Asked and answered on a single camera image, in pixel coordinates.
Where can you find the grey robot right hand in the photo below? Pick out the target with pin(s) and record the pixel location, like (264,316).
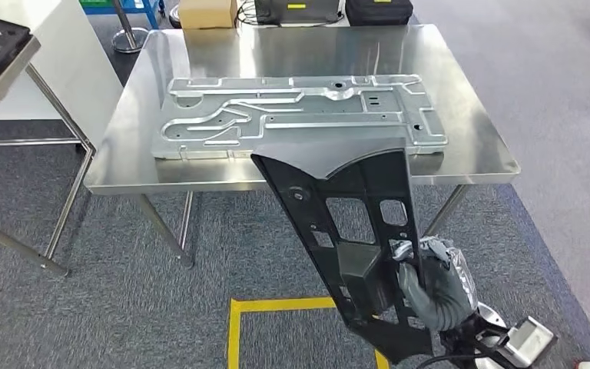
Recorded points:
(442,295)

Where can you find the stainless steel workbench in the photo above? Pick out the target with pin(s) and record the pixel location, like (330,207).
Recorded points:
(300,51)
(0,84)

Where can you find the yellow floor tape square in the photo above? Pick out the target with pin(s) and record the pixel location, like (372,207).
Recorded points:
(234,331)

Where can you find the stamped grey metal panel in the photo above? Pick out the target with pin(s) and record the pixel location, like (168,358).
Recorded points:
(300,117)

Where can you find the black carry bag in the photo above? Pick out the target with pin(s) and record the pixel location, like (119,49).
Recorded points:
(379,12)

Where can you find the brown cardboard box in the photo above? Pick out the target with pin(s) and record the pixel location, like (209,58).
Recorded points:
(206,14)

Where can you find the blue metal cart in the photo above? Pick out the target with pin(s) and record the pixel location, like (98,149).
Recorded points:
(147,10)

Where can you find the green plastic crate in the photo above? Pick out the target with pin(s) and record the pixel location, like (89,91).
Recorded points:
(94,2)

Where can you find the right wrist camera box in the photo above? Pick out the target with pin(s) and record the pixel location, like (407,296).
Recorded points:
(529,341)

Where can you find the chrome stanchion post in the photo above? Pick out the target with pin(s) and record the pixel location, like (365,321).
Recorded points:
(128,38)

